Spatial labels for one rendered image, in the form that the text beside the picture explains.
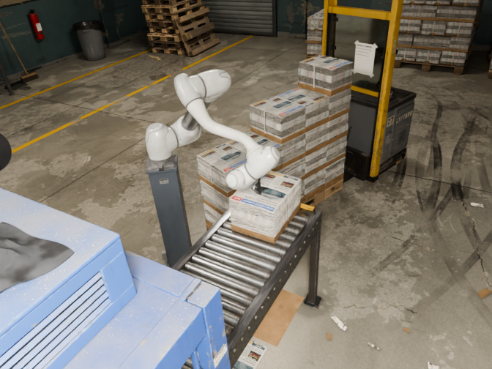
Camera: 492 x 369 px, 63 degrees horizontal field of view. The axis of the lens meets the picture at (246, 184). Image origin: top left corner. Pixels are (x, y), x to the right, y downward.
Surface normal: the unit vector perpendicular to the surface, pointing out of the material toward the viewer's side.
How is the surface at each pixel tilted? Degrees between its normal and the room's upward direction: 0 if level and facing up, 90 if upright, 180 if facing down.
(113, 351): 0
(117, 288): 90
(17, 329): 90
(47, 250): 6
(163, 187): 90
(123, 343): 0
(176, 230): 90
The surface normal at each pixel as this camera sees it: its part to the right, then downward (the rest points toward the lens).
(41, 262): 0.11, -0.85
